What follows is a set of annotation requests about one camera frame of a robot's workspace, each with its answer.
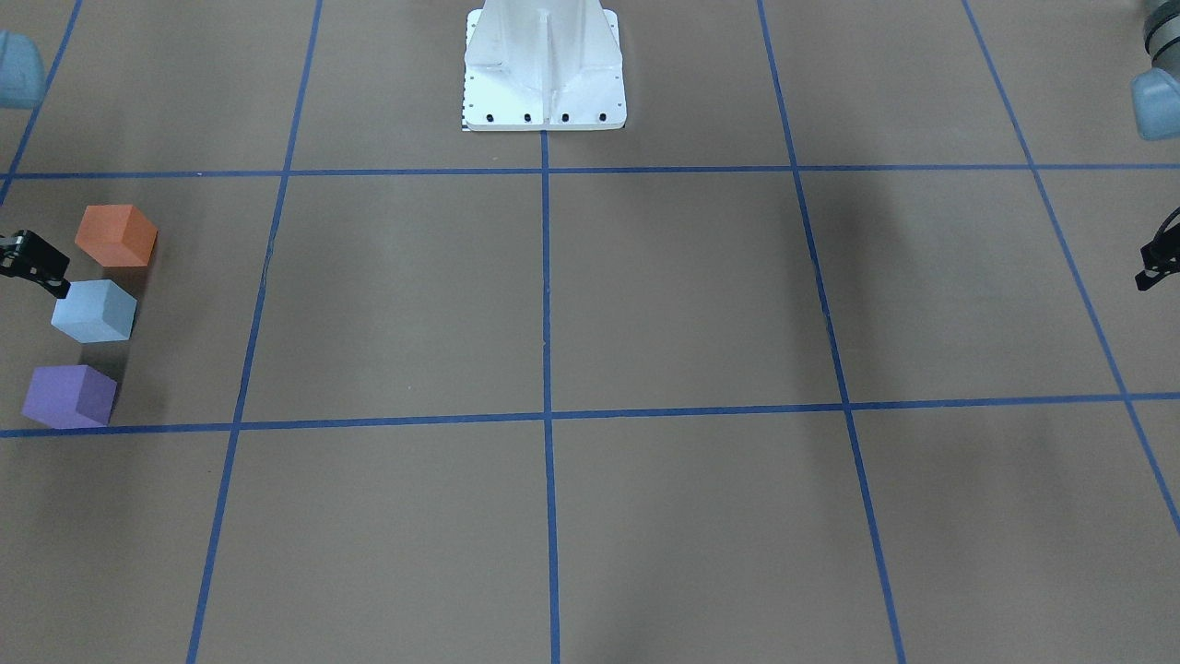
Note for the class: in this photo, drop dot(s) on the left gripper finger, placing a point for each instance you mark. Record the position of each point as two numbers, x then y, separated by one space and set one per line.
1160 260

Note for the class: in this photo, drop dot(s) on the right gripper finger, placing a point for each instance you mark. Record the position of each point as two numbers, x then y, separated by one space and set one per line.
25 255

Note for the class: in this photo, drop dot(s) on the light blue foam block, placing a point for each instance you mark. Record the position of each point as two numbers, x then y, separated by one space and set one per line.
96 311

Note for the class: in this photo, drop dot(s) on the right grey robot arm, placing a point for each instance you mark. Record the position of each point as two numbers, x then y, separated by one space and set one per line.
23 75

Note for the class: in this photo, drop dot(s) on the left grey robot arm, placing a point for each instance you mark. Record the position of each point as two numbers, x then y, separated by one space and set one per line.
1155 101

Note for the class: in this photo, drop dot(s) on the orange foam block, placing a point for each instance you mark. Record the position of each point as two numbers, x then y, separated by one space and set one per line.
117 235

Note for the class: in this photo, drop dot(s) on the purple foam block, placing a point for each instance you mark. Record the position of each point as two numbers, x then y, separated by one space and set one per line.
69 397

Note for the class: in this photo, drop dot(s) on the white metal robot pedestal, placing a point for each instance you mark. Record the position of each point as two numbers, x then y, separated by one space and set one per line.
534 66

